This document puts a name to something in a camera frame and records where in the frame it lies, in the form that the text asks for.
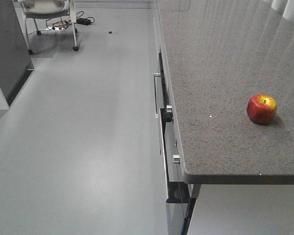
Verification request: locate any red yellow apple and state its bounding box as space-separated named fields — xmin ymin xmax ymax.
xmin=246 ymin=94 xmax=277 ymax=125

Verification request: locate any silver oven knob upper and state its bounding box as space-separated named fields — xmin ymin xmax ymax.
xmin=166 ymin=105 xmax=172 ymax=113

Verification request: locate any silver oven knob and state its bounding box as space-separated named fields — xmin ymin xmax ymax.
xmin=166 ymin=105 xmax=172 ymax=113
xmin=172 ymin=154 xmax=180 ymax=164

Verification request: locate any silver oven knob lower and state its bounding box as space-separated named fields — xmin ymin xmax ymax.
xmin=172 ymin=154 xmax=180 ymax=164

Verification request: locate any built-in black oven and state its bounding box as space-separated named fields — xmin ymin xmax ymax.
xmin=154 ymin=53 xmax=196 ymax=235

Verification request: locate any black power adapter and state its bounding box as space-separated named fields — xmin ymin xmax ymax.
xmin=76 ymin=17 xmax=95 ymax=25

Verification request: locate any white power strip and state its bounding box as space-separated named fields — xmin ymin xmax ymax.
xmin=46 ymin=26 xmax=64 ymax=31

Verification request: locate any dark grey cabinet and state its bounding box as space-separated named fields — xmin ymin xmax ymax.
xmin=0 ymin=0 xmax=33 ymax=110

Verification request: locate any white office chair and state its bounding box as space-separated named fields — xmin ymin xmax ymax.
xmin=18 ymin=0 xmax=79 ymax=55

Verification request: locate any silver oven door handle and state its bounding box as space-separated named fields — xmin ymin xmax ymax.
xmin=153 ymin=73 xmax=161 ymax=118

